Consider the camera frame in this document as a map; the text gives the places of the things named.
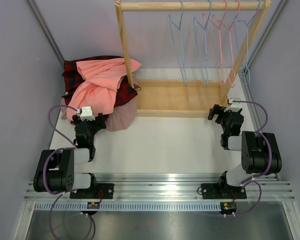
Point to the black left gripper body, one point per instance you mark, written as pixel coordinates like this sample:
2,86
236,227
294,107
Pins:
89,122

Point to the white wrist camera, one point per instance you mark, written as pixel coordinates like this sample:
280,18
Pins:
86,114
234,105

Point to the blue wire hanger far left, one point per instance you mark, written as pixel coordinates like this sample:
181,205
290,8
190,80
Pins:
179,51

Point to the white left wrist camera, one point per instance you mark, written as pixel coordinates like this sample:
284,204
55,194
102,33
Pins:
86,114

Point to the pink fabric garment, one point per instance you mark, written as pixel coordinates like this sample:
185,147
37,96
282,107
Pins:
102,68

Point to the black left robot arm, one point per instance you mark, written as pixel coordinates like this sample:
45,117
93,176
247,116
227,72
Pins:
55,172

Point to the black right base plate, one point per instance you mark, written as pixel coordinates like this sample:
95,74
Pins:
213,191

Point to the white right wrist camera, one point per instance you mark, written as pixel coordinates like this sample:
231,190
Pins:
234,105

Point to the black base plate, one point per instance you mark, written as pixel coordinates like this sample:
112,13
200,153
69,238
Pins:
100,190
213,191

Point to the aluminium mounting rail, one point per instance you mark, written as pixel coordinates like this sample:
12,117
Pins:
185,187

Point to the mauve pleated skirt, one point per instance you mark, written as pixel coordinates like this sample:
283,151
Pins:
120,117

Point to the slotted grey cable duct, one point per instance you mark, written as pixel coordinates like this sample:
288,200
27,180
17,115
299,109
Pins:
109,206

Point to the pink wire hanger left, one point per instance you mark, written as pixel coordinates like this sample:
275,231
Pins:
217,26

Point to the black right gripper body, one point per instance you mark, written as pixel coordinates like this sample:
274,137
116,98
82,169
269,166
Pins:
223,114

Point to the pink wire hanger right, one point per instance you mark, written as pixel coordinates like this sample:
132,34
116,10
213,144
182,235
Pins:
231,75

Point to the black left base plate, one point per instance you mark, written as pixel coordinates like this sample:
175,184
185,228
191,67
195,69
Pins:
100,190

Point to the blue wire hanger far right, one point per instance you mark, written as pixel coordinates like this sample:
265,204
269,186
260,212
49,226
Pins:
245,70

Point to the blue wire hanger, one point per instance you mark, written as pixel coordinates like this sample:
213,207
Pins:
179,51
202,52
245,70

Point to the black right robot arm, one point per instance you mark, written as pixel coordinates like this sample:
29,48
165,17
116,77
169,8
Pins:
259,154

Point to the wooden clothes rack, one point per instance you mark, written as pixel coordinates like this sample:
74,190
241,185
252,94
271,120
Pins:
169,97

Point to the red black plaid skirt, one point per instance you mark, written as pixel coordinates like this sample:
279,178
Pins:
73,80

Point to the pink wire hanger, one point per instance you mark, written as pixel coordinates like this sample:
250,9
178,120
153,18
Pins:
217,26
231,75

